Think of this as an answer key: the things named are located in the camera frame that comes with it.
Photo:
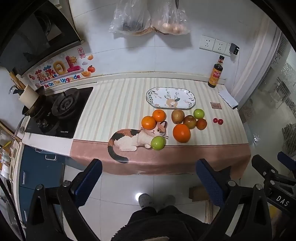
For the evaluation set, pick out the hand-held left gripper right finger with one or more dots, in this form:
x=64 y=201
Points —
x=208 y=180

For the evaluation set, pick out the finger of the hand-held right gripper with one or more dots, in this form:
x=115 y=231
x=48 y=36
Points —
x=286 y=158
x=263 y=168

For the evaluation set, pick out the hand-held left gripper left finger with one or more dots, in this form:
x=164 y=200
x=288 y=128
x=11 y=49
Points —
x=89 y=180

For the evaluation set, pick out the large orange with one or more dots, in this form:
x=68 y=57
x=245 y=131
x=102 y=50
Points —
x=181 y=133

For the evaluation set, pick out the red-orange persimmon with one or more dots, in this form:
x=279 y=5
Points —
x=201 y=124

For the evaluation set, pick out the red-green apple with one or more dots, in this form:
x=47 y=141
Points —
x=189 y=121

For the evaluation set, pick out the large green apple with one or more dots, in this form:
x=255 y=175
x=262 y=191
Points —
x=158 y=143

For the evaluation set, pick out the small green apple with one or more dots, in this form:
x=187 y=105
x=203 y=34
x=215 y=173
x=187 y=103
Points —
x=198 y=113

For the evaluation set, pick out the small orange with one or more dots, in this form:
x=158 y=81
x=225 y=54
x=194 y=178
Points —
x=159 y=115
x=148 y=122

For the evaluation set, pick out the oval deer-print plate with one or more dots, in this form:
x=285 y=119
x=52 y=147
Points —
x=171 y=97

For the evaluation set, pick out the cardboard box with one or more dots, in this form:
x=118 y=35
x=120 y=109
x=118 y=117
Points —
x=197 y=193

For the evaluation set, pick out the blue kitchen cabinet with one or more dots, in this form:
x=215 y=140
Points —
x=39 y=176

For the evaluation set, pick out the grey slipper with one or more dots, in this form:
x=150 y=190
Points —
x=146 y=200

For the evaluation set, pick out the person's dark-clothed legs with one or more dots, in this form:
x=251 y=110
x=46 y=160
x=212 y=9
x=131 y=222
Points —
x=159 y=222

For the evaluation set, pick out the black gas stove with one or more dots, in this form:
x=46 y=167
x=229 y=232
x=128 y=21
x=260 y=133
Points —
x=62 y=115

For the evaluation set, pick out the cat-print striped table mat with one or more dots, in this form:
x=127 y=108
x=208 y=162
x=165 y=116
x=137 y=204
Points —
x=115 y=111

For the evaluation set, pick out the brown card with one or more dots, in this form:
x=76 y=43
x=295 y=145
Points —
x=216 y=105

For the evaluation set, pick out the white folded paper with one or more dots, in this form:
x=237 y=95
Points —
x=227 y=98

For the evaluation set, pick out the dark cooking pot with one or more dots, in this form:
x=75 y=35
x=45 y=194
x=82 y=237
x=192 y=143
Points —
x=38 y=106

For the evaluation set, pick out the dark sauce bottle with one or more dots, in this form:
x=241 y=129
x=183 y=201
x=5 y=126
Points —
x=215 y=75

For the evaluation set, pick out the cream cylinder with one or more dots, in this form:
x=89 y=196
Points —
x=27 y=96

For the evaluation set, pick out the black plug adapter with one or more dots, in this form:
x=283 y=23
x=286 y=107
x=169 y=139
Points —
x=234 y=49

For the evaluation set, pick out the kitchen utensils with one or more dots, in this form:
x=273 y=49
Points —
x=16 y=83

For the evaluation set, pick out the black range hood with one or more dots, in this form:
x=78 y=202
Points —
x=34 y=34

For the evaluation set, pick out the clear plastic bag of eggs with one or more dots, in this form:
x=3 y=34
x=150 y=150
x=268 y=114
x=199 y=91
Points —
x=171 y=22

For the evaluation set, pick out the clear plastic bag dark contents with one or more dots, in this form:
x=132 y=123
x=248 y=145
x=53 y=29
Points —
x=129 y=19

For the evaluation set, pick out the colourful wall sticker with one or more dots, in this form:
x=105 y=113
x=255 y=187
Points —
x=57 y=71

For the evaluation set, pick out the white wall socket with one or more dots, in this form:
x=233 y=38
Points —
x=220 y=46
x=206 y=43

